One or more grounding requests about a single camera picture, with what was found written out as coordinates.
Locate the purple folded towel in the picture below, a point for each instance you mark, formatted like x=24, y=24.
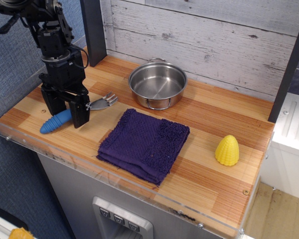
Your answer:
x=143, y=145

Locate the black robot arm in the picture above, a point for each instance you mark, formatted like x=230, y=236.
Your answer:
x=47, y=25

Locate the yellow toy corn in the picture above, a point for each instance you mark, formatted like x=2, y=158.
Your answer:
x=227, y=151

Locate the dark left frame post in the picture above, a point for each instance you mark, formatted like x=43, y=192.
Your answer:
x=94, y=31

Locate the stainless steel pot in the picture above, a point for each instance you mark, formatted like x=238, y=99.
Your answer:
x=157, y=85

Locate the silver dispenser panel with buttons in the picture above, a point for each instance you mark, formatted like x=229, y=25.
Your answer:
x=117, y=223

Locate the dark right frame post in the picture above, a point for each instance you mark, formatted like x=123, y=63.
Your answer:
x=285, y=83

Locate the clear acrylic table guard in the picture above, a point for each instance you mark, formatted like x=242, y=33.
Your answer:
x=198, y=187

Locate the dark frame post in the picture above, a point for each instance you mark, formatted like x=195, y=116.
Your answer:
x=94, y=31
x=285, y=83

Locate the yellow object bottom left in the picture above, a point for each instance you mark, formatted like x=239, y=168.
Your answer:
x=20, y=233

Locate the blue handled metal fork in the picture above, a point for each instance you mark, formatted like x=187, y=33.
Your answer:
x=61, y=118

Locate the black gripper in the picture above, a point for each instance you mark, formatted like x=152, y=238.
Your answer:
x=64, y=78

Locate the white ridged appliance at right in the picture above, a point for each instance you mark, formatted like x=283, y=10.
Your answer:
x=286, y=131

